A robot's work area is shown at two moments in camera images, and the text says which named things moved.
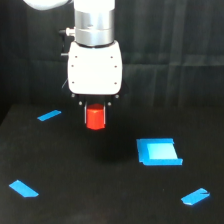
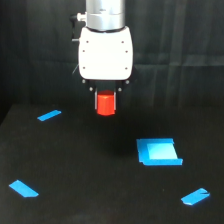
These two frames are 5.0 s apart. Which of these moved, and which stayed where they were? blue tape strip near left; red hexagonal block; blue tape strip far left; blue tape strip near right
Moved: red hexagonal block
Stayed: blue tape strip near right; blue tape strip far left; blue tape strip near left
